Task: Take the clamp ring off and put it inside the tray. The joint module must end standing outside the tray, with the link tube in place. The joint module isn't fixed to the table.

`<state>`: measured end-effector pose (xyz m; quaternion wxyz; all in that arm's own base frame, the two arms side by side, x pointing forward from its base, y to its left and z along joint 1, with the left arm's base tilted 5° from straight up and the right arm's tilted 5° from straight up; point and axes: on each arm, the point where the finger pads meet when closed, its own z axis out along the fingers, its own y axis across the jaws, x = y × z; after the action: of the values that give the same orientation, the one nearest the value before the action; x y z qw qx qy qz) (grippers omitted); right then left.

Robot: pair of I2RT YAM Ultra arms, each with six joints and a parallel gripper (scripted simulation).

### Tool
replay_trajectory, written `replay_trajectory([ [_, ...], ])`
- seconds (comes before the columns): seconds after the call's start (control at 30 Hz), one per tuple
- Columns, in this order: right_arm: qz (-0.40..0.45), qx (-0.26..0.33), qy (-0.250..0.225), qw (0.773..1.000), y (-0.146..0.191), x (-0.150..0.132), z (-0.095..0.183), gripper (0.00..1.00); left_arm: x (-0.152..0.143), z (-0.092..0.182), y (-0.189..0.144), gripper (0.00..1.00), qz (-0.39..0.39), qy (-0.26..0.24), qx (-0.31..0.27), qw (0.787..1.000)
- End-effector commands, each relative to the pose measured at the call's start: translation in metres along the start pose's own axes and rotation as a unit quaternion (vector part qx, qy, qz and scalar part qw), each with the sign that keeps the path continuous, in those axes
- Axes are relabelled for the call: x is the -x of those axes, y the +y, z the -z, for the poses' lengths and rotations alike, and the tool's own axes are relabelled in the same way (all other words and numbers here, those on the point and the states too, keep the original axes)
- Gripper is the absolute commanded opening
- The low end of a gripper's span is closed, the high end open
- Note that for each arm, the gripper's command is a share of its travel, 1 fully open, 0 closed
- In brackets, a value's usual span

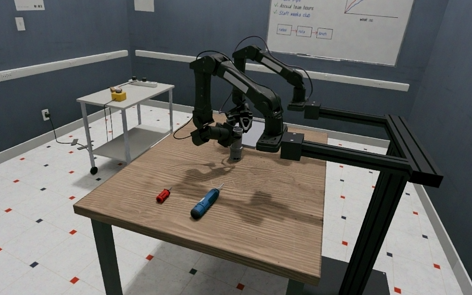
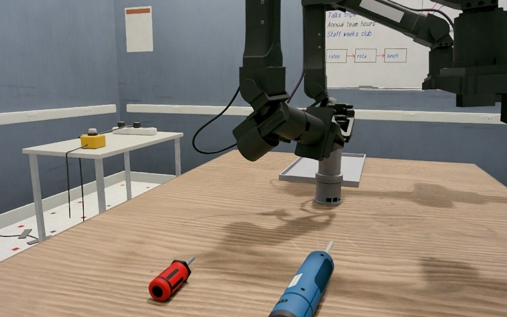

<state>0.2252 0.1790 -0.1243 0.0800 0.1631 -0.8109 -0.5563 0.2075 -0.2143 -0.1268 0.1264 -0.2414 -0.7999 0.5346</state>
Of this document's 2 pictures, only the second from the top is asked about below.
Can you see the red stubby screwdriver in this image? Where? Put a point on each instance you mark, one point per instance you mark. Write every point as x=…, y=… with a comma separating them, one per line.
x=161, y=287

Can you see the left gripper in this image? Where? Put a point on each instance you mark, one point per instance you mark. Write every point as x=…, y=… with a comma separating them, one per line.
x=317, y=140

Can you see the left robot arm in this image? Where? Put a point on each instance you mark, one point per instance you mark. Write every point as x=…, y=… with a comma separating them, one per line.
x=479, y=40

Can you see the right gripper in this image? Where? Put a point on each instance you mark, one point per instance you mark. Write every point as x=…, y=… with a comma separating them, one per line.
x=346, y=120

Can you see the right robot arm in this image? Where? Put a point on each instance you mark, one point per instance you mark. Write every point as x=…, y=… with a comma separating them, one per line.
x=427, y=30

